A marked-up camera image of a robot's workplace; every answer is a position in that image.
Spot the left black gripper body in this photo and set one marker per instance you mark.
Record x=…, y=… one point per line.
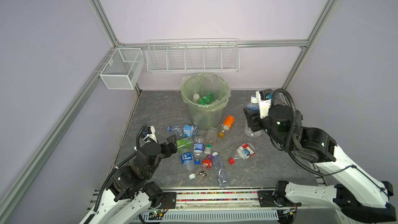
x=148, y=173

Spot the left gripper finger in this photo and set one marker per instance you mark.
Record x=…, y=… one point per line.
x=167, y=150
x=172, y=141

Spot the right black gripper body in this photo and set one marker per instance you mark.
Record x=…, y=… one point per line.
x=268, y=128

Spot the clear square plastic container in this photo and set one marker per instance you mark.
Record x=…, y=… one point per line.
x=211, y=136

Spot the yellow stripe white cap bottle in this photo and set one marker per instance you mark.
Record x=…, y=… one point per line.
x=196, y=98

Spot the dark green soda bottle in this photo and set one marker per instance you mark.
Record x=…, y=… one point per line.
x=206, y=99

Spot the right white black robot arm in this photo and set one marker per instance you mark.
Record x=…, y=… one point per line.
x=356, y=194

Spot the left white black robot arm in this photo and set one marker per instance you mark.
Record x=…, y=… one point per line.
x=128, y=190

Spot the green-lined mesh waste bin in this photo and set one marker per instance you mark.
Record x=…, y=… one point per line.
x=205, y=116

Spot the light green label bottle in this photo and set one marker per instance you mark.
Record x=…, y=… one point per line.
x=184, y=143

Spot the crushed light blue label bottle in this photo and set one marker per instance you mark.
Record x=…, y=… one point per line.
x=183, y=130

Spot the orange label bottle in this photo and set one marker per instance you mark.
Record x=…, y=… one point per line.
x=226, y=126

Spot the blue label bottle blue cap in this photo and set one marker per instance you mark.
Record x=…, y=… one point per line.
x=198, y=152

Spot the red label scenic bottle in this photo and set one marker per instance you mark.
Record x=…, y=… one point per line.
x=243, y=152

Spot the small green cap bottle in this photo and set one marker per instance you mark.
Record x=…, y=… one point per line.
x=207, y=149

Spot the red cap cola bottle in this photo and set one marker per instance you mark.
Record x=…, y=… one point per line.
x=204, y=169

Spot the small white mesh basket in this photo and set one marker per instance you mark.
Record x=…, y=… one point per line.
x=123, y=69

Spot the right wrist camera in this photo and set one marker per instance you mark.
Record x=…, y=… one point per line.
x=265, y=98

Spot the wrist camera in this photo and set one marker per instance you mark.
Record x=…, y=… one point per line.
x=265, y=98
x=148, y=134

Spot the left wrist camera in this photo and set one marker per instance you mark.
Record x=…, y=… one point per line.
x=148, y=134

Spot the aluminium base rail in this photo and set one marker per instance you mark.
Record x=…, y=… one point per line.
x=219, y=205

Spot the long white wire basket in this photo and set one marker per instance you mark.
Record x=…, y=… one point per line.
x=193, y=55

